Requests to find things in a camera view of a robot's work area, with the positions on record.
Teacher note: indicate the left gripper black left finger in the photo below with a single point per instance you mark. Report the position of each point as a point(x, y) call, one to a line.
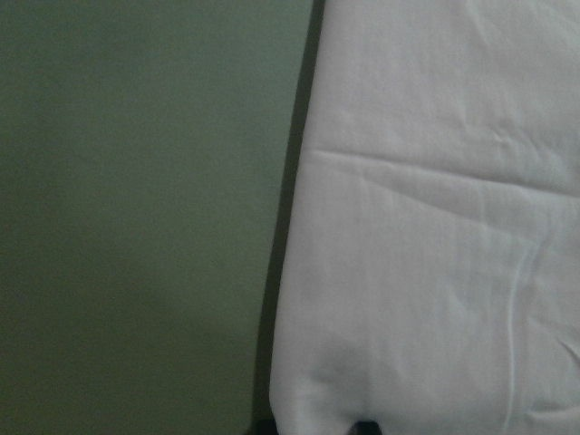
point(263, 427)

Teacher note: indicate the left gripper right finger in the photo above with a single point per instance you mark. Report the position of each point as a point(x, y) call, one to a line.
point(365, 427)

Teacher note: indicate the pink Snoopy t-shirt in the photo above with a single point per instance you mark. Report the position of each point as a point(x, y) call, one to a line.
point(431, 274)

